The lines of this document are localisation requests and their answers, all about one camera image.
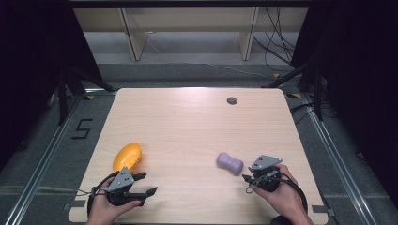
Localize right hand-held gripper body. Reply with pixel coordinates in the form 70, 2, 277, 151
248, 155, 283, 193

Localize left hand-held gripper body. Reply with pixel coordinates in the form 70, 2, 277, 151
107, 166, 146, 207

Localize yellow plastic bowl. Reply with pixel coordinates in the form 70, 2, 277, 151
112, 142, 144, 174

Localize purple soap bar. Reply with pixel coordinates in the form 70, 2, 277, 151
216, 152, 245, 176

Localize person's left hand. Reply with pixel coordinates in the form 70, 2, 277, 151
85, 187, 143, 225

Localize person's right hand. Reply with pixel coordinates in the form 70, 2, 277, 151
249, 163, 310, 220

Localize grey tape strip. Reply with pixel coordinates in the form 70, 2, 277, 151
63, 199, 86, 212
311, 203, 336, 218

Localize dark round object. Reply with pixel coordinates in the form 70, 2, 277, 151
269, 215, 294, 225

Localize black tripod stand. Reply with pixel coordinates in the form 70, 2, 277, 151
262, 57, 326, 122
56, 66, 117, 127

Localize dark curtain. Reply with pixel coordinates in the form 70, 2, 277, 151
290, 0, 398, 209
0, 0, 103, 172

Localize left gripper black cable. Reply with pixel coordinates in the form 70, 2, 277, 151
86, 171, 121, 218

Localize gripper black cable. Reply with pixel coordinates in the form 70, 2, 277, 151
244, 173, 310, 216
86, 171, 121, 218

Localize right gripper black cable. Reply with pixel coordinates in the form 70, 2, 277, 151
244, 173, 310, 216

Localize black floor cables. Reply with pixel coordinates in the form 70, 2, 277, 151
288, 100, 338, 126

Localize metal floor rail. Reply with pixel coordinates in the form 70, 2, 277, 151
300, 93, 380, 225
3, 89, 117, 225

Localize bundle of black hanging cables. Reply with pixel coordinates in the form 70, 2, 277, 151
253, 6, 302, 73

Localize beige wooden desk frame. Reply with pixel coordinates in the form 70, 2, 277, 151
72, 6, 310, 62

